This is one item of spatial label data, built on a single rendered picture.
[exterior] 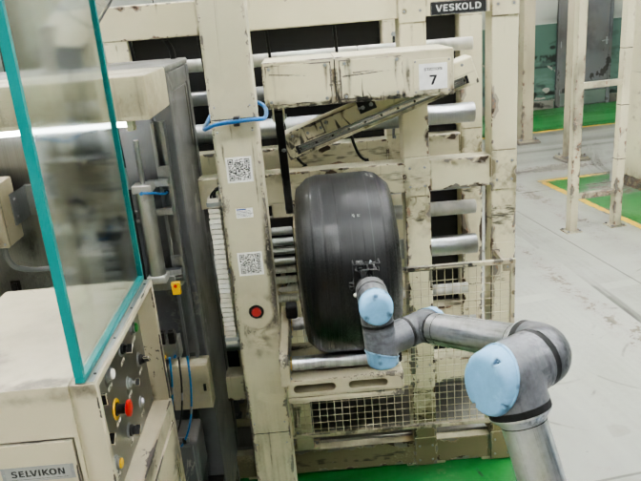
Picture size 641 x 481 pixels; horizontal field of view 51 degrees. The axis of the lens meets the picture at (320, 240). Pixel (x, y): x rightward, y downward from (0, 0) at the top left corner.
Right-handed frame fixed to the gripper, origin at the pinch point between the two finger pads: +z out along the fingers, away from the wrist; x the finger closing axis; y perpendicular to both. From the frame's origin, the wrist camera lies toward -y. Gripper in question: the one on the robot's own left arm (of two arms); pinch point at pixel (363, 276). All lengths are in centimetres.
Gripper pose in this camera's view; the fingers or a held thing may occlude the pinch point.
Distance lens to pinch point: 185.3
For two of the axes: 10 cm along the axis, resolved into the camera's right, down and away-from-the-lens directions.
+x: -10.0, 0.8, -0.1
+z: -0.3, -2.2, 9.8
